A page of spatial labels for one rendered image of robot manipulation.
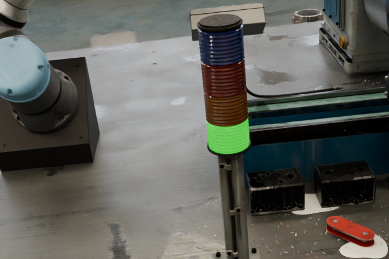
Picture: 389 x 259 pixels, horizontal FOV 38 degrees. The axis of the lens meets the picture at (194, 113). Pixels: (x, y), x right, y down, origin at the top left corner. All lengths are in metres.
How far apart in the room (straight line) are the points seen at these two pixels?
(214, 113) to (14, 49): 0.49
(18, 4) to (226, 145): 0.57
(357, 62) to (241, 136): 0.88
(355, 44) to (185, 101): 0.49
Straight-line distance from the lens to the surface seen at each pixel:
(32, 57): 1.12
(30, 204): 1.21
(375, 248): 1.00
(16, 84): 1.11
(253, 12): 1.31
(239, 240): 0.91
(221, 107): 0.76
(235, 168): 0.83
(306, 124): 1.09
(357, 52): 1.62
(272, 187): 1.03
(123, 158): 1.30
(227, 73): 0.74
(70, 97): 1.27
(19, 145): 1.32
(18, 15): 1.19
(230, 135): 0.78
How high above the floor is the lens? 1.43
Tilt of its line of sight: 26 degrees down
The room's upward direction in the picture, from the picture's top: 6 degrees counter-clockwise
